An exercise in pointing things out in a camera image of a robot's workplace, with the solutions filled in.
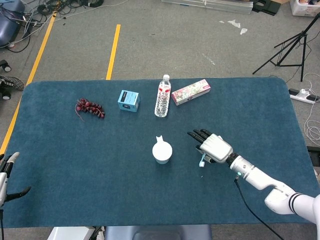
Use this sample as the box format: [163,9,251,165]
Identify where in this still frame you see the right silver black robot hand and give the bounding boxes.
[187,128,235,167]

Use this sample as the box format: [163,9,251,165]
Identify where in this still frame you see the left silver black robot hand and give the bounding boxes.
[0,151,32,208]

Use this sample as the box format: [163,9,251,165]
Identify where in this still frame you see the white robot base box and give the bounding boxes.
[47,226,97,240]

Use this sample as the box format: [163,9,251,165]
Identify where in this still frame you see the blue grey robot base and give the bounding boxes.
[103,224,213,240]

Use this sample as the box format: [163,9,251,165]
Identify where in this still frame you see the white cup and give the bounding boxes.
[151,134,174,165]

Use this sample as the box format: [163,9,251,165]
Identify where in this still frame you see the floral toothpaste box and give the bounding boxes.
[171,79,212,106]

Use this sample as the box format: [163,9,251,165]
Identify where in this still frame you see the clear plastic water bottle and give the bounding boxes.
[154,74,172,118]

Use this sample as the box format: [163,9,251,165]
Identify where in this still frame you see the grey sneaker shoe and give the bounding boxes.
[0,74,26,91]

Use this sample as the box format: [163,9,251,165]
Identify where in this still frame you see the blue table mat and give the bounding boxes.
[0,77,315,229]

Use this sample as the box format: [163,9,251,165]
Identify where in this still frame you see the light blue speaker box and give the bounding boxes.
[117,89,141,112]

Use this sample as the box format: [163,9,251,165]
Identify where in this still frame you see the white power strip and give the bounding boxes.
[288,87,320,104]

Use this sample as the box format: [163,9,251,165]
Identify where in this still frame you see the red grape bunch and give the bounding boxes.
[75,97,106,123]

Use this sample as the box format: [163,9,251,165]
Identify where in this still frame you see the black wheeled chair base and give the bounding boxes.
[0,59,13,101]

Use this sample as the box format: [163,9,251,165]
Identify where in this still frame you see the aluminium profile rails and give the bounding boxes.
[161,0,254,14]

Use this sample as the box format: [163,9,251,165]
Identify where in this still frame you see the black tripod stand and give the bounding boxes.
[252,12,320,83]

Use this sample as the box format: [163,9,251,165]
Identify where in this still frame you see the dark blue machine housing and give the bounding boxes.
[0,0,26,47]

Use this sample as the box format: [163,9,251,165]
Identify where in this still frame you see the white plastic basket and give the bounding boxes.
[289,0,320,17]

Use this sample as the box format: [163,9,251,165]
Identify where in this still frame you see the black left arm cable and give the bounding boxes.
[0,207,5,240]

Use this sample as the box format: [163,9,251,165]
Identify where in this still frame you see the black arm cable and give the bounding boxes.
[233,174,285,240]
[0,207,5,240]

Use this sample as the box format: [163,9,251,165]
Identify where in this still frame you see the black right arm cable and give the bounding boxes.
[233,174,285,240]

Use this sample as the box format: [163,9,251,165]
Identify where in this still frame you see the white floor cable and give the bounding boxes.
[284,72,320,143]

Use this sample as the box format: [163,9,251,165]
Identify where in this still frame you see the black metal bracket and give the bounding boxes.
[251,0,281,16]

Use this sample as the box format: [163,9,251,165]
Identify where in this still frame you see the black floor cable tangle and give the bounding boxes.
[0,0,131,53]

